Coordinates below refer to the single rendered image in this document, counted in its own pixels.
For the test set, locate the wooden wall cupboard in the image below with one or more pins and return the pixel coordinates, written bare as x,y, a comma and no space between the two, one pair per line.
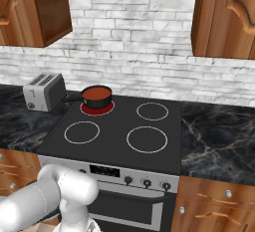
26,17
225,17

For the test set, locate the red marinara sauce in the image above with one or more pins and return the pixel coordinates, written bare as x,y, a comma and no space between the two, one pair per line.
96,93

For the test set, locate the silver round cupboard knob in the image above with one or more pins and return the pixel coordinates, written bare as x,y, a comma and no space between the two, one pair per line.
228,193
182,210
12,186

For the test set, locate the black oven door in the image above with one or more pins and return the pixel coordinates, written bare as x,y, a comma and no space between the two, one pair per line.
132,209

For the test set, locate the silver two-slot toaster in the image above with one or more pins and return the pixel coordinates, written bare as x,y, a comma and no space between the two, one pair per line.
43,91

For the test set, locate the wooden base cupboard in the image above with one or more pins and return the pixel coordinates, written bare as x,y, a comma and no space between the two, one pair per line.
215,206
18,169

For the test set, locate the black saucepan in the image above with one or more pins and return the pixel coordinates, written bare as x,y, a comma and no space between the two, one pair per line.
99,102

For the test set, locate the black stove knob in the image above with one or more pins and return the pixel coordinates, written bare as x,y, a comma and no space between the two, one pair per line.
128,180
147,183
166,186

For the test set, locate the black hob with oven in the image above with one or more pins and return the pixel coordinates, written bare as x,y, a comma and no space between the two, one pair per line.
119,133

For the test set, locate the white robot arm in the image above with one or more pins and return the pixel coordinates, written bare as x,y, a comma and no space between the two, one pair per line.
50,192

